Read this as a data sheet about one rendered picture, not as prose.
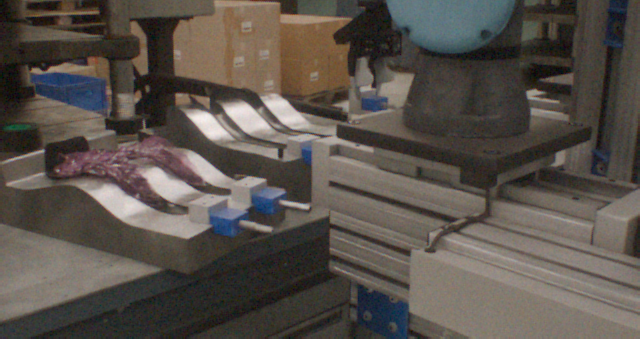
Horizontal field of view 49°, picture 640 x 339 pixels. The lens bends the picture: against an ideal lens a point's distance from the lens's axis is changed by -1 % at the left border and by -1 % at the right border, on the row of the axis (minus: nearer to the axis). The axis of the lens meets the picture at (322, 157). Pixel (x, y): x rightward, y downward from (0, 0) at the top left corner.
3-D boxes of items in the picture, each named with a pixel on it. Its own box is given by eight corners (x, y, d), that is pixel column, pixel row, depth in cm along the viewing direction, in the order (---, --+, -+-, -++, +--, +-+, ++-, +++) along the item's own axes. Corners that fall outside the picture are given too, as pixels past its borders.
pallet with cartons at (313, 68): (352, 99, 667) (354, 18, 647) (303, 113, 601) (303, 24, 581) (251, 86, 730) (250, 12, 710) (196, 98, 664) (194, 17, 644)
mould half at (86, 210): (285, 219, 122) (285, 157, 119) (189, 274, 100) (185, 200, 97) (76, 176, 145) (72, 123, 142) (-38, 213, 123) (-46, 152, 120)
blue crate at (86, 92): (111, 109, 504) (109, 78, 498) (61, 119, 471) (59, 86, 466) (59, 100, 537) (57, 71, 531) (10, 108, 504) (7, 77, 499)
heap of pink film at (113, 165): (217, 181, 123) (216, 137, 121) (146, 211, 108) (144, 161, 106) (107, 161, 135) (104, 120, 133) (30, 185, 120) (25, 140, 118)
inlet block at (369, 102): (408, 119, 152) (410, 94, 151) (393, 123, 149) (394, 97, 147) (363, 110, 161) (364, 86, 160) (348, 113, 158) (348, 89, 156)
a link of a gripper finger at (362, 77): (364, 102, 149) (372, 58, 148) (344, 98, 153) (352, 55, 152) (374, 103, 151) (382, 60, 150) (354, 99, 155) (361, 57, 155)
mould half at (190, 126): (381, 181, 144) (384, 115, 140) (284, 210, 126) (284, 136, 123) (230, 137, 178) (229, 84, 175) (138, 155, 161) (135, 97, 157)
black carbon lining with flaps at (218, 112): (340, 147, 142) (340, 100, 140) (279, 162, 131) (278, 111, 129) (233, 119, 166) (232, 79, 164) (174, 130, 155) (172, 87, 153)
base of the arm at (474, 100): (552, 124, 86) (560, 42, 84) (485, 145, 76) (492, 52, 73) (449, 106, 97) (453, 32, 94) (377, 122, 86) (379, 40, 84)
